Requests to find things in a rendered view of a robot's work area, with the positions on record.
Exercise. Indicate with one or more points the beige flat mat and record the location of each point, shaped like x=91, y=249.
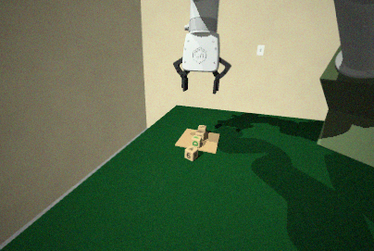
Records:
x=209, y=144

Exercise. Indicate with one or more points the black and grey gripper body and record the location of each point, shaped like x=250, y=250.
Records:
x=201, y=51

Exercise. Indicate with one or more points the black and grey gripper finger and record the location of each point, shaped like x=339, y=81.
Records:
x=219, y=76
x=183, y=74

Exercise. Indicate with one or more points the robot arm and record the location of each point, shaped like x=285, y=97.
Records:
x=355, y=25

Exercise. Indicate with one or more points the beige letter block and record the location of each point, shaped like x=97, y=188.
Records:
x=203, y=128
x=191, y=153
x=200, y=133
x=196, y=141

